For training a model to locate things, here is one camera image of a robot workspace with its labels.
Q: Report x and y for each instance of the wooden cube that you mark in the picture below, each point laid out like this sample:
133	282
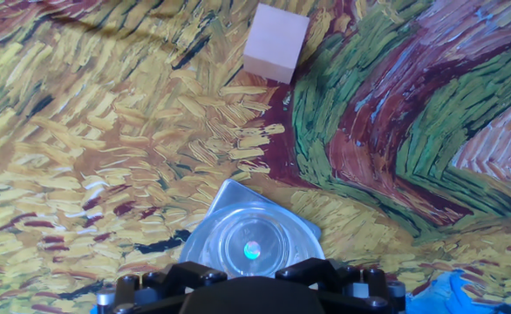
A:
275	39

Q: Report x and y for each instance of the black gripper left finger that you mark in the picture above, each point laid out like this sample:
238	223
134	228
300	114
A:
194	272

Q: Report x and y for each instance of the silver digital scale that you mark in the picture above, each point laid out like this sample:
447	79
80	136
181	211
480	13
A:
229	192

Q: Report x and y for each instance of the clear glass cup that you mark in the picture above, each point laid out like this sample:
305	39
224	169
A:
251	235

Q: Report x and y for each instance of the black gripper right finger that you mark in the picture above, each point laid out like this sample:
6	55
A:
308	268

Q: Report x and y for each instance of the painted blue and yellow tablecloth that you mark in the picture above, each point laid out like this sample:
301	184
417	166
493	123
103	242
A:
85	131

